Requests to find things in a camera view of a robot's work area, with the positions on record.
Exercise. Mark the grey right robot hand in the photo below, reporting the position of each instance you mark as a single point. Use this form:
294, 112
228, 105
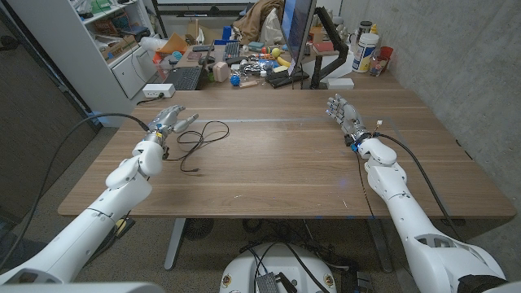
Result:
350, 119

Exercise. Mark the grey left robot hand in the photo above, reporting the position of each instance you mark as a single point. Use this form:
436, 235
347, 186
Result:
167, 120

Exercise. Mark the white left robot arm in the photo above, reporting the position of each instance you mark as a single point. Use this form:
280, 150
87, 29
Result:
102, 211

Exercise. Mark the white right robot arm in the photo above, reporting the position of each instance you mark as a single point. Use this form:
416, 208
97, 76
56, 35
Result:
411, 228

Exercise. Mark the white power strip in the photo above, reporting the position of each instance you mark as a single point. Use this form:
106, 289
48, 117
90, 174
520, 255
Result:
158, 90

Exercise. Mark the small white box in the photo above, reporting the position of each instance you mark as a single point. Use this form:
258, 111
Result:
340, 83

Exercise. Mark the clear glass jar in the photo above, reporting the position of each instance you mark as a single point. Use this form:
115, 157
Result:
376, 67

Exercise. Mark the white wipes canister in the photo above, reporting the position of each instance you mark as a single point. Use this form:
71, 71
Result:
364, 53

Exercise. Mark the beige rounded box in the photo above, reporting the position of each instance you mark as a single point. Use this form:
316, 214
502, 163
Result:
221, 72

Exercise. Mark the red book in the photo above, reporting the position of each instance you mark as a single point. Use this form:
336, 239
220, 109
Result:
323, 47

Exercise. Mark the red cup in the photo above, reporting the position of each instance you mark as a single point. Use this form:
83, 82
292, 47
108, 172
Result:
386, 52

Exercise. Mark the flat black keyboard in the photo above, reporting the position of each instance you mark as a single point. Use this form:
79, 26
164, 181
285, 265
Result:
285, 79

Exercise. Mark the orange paper envelope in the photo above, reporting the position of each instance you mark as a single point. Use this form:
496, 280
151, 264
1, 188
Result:
176, 44

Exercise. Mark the blue spiky ball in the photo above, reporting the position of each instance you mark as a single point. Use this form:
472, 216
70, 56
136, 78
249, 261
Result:
235, 80

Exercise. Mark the cardboard box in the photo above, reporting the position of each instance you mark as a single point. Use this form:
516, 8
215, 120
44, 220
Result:
118, 48

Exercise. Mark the yellow banana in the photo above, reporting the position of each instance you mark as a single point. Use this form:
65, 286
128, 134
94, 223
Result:
283, 62

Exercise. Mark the black lidded tumbler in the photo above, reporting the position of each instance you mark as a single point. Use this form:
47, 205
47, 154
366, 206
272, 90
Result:
364, 29

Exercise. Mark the yellow ball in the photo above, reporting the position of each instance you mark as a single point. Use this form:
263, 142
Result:
276, 52

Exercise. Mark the black computer monitor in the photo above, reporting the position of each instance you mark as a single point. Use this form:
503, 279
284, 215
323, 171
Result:
297, 24

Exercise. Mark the round black fan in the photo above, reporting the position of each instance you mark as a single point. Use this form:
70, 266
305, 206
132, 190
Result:
198, 228

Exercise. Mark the white shelf cabinet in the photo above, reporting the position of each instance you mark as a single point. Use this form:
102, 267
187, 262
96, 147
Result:
73, 49

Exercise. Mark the grey table leg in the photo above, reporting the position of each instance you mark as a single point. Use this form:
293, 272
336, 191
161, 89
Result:
174, 244
378, 244

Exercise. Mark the brown paper bag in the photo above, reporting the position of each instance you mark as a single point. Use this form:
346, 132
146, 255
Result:
254, 20

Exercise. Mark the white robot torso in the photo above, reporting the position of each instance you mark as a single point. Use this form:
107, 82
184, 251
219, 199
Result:
244, 268

